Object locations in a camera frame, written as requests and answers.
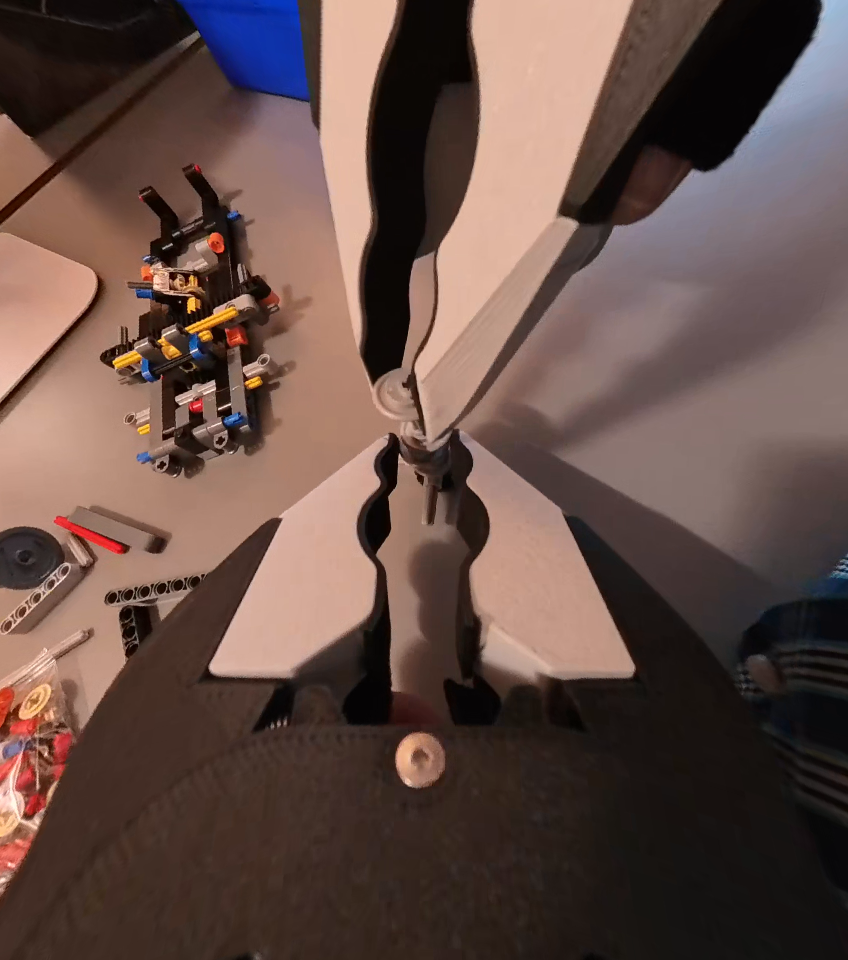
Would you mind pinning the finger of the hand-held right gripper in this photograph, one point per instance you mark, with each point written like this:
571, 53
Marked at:
529, 112
349, 112

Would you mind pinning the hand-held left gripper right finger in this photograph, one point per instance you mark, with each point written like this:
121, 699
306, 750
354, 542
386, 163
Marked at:
536, 592

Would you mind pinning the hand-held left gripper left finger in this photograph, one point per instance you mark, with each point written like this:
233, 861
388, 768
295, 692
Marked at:
304, 592

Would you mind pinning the grey wheel with black gear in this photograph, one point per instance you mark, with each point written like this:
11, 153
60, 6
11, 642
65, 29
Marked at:
396, 394

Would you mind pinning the blue plastic bin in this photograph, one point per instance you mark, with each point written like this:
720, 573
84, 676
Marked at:
259, 45

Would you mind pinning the dark grey holed toy beam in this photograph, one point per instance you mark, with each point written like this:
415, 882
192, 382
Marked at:
154, 590

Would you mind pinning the black holed toy beam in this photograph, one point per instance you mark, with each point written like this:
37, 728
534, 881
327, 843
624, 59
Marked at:
137, 630

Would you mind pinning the dark grey flat toy beam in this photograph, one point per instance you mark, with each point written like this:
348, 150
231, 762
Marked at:
124, 529

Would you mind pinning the red toy axle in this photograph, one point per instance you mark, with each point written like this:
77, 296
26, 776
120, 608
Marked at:
90, 534

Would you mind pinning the short grey toy axle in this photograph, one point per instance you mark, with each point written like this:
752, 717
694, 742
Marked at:
83, 549

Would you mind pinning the long grey toy axle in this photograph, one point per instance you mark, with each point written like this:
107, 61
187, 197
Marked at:
68, 643

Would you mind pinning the light grey holed toy beam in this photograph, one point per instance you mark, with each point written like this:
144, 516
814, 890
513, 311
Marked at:
41, 600

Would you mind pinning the toy car chassis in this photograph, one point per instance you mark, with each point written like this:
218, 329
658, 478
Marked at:
191, 337

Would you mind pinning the black toy wheel disc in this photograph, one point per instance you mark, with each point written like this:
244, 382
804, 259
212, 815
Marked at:
19, 556

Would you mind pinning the person's plaid shirt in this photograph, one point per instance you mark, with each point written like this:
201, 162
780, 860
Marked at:
836, 750

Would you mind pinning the clear bag red tan parts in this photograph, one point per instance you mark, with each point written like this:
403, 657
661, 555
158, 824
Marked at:
4, 765

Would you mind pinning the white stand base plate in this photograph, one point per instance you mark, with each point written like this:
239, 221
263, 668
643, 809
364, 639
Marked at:
26, 315

